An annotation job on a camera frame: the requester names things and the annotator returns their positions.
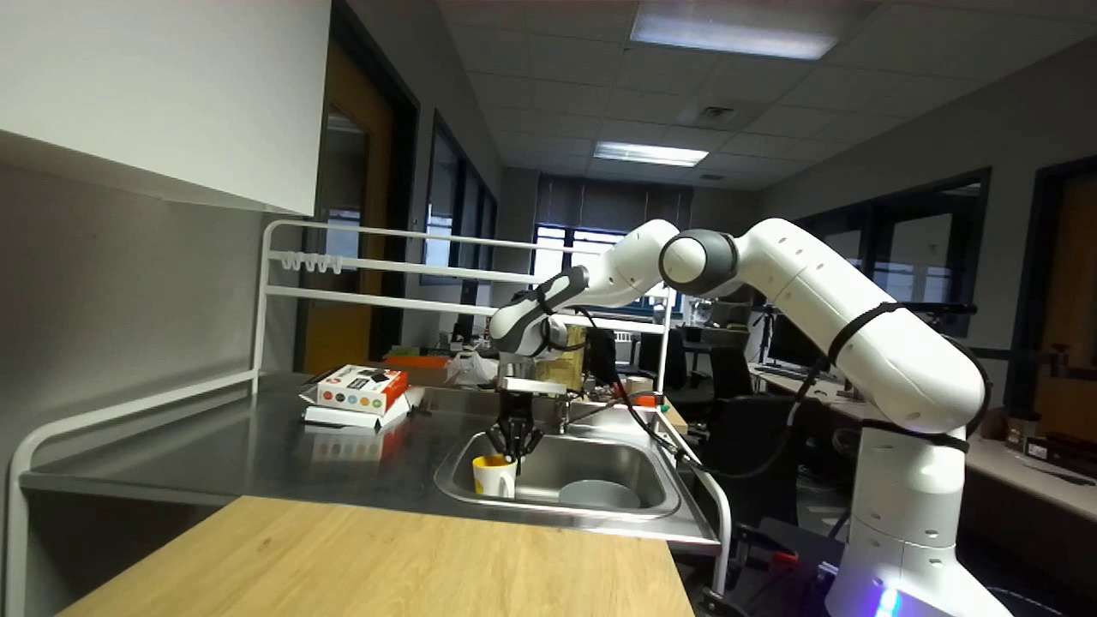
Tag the office desk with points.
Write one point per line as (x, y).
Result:
(1030, 465)

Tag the colourful small box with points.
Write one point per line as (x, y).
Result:
(360, 388)

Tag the white mug yellow inside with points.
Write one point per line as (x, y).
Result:
(494, 479)

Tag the large ceiling light panel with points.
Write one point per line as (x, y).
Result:
(730, 30)

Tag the ceiling air vent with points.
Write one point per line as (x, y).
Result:
(715, 116)

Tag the orange tray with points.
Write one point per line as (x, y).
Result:
(416, 366)

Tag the chrome sink faucet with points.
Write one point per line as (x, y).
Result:
(577, 410)

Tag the light blue bowl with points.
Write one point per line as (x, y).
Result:
(601, 494)

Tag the small ceiling light panel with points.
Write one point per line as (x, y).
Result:
(648, 155)

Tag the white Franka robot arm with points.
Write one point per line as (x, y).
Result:
(867, 332)

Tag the small white container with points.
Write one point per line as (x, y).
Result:
(472, 369)

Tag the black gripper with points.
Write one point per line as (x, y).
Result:
(521, 407)

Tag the flat white box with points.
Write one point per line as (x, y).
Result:
(342, 415)

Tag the brown wooden door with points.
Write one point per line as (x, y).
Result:
(354, 227)

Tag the small red object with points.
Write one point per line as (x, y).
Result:
(643, 395)

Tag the white wall cabinet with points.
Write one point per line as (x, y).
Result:
(159, 91)

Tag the stainless steel sink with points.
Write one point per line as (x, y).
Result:
(595, 465)

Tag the dark framed door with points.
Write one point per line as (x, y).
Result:
(1064, 309)

